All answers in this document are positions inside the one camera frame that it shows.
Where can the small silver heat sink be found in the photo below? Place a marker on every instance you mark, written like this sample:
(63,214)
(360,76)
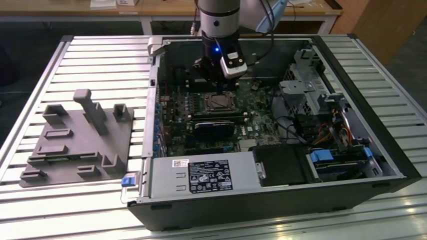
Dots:
(248,145)

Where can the green motherboard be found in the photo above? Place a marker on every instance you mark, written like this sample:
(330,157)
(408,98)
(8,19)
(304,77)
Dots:
(263,120)

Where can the wooden desk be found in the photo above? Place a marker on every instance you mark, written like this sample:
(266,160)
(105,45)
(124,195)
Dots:
(167,11)

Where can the silver power supply box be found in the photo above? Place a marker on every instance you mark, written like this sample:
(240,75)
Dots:
(163,175)

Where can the thin metal locking lever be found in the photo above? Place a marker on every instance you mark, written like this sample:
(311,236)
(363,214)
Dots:
(220,112)

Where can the grey parts rack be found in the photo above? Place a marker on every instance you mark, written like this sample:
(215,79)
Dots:
(83,140)

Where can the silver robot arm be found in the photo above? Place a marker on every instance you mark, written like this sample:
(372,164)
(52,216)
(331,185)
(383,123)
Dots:
(218,15)

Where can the blue case latch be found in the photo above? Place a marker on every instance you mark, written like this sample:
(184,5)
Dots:
(129,181)

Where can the silver-topped CPU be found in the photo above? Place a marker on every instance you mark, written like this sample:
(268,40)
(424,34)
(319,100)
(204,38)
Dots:
(220,102)

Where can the metal disk bay cage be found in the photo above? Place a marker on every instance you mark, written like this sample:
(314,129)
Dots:
(300,92)

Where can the silver camera box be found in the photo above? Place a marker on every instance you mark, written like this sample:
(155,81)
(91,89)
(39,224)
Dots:
(234,67)

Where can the black PC case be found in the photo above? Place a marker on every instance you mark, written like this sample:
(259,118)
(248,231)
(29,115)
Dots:
(234,210)

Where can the CPU socket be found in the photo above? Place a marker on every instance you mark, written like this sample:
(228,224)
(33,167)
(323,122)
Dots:
(202,110)

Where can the white box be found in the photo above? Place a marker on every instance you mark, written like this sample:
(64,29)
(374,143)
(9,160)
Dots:
(103,4)

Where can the wooden cabinet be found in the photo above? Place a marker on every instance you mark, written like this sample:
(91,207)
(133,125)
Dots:
(383,25)

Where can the pale blue teach pendant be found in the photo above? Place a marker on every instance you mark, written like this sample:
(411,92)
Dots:
(270,17)

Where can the blue disk carrier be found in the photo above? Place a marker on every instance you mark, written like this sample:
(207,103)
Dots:
(320,157)

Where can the black graphics card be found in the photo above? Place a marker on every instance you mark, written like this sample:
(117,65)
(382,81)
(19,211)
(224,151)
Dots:
(214,130)

